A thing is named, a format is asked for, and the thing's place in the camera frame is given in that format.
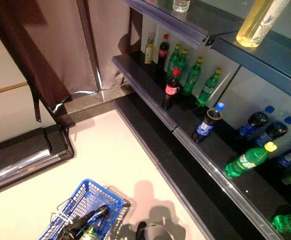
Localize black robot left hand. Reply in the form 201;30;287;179
60;215;94;240

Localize blue plastic shopping basket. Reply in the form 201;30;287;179
37;178;124;240

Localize silver robot left leg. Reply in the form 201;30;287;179
136;221;172;240

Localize black low display stand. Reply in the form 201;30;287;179
0;123;75;195

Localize black shelf base plinth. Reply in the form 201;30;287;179
112;96;269;240

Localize dark metal shelf board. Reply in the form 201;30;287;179
111;53;180;133
210;29;291;106
122;0;240;50
172;99;291;240

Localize Coca-Cola bottle red cap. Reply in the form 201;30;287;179
157;34;170;73
162;67;181;110

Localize small yellow tea bottle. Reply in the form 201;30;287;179
144;32;156;65

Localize brown curtain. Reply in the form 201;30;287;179
0;0;73;112

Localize dark shelf side panel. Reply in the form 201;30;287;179
127;8;144;57

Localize water bottle red label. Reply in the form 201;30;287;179
172;0;191;13

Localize large yellow tea bottle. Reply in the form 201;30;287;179
235;0;290;48

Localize black hanging strap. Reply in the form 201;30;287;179
29;82;42;123

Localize silver metal frame post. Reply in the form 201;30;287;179
76;0;104;93

